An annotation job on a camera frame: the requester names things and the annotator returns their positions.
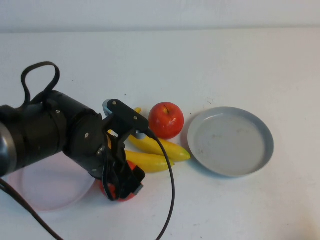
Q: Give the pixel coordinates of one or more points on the red apple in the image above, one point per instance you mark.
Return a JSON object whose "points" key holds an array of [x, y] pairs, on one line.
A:
{"points": [[166, 122], [127, 199]]}

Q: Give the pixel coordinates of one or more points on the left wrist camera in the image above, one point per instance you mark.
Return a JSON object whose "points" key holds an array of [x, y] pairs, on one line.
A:
{"points": [[125, 112]]}

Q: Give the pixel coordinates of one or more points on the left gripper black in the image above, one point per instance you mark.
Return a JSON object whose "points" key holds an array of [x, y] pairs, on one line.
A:
{"points": [[92, 147]]}

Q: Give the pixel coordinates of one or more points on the pink round plate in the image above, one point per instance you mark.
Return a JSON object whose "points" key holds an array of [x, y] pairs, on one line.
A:
{"points": [[50, 190]]}

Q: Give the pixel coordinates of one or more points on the yellow banana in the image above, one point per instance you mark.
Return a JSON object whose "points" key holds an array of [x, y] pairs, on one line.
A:
{"points": [[150, 161], [170, 150]]}

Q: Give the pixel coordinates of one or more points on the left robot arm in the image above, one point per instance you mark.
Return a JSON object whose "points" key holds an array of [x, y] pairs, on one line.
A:
{"points": [[37, 130]]}

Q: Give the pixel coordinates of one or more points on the grey-blue round plate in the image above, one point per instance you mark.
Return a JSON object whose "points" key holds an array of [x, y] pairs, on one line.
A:
{"points": [[230, 145]]}

